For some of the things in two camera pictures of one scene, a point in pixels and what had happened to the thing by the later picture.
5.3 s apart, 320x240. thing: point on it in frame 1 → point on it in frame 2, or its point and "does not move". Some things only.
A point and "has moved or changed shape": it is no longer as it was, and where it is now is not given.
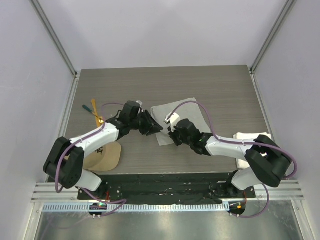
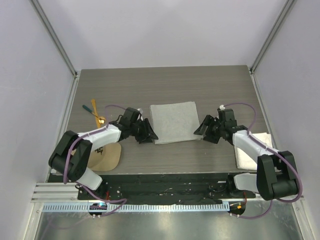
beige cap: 105,159 does not move
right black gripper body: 177,138 → 214,131
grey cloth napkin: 190,111 has moved or changed shape
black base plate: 166,188 does not move
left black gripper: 151,127 → 147,133
